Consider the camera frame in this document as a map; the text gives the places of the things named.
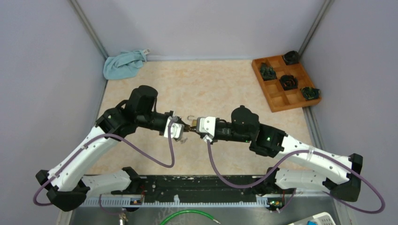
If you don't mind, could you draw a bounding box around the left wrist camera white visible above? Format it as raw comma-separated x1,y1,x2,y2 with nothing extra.
162,117,184,141

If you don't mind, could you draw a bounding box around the dark rosette centre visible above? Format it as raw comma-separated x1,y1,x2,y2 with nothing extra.
279,75,298,91

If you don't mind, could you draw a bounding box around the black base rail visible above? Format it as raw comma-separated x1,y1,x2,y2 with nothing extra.
112,174,294,206

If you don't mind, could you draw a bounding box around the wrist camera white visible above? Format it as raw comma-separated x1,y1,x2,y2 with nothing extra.
196,116,216,143
162,117,184,141

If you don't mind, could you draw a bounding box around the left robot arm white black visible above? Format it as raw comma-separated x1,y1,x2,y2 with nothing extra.
36,85,189,211

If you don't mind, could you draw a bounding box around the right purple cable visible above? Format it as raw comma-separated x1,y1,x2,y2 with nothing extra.
206,140,386,215

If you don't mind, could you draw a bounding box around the dark rosette upper left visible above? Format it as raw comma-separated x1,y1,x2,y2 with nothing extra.
260,63,277,81

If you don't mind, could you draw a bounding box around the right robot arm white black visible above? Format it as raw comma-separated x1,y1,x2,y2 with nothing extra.
196,105,363,202

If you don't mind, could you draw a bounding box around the dark rosette right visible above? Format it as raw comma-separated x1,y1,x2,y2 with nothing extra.
300,87,320,101

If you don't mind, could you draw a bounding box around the brass padlock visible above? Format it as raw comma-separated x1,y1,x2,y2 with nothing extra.
187,115,197,127

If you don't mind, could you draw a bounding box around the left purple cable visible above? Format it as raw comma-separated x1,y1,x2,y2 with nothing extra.
33,118,178,207

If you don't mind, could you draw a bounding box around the white basket corner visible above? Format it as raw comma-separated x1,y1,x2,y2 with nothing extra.
289,212,336,225

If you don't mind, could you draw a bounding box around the purple cable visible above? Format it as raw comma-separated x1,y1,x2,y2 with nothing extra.
33,118,178,207
206,140,386,215

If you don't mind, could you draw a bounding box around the wooden compartment tray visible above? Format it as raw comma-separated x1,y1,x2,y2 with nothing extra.
252,55,322,112

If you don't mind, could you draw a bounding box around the black cable lock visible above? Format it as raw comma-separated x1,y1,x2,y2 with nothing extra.
178,137,188,144

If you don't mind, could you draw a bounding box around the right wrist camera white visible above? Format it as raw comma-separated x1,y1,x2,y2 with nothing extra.
196,116,216,143

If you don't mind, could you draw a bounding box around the green cable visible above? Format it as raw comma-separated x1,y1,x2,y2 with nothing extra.
159,210,222,225

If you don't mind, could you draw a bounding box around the light blue cloth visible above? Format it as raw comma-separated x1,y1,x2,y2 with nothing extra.
103,49,151,80

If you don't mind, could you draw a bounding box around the dark rosette top corner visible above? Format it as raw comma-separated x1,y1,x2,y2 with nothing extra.
282,51,300,66

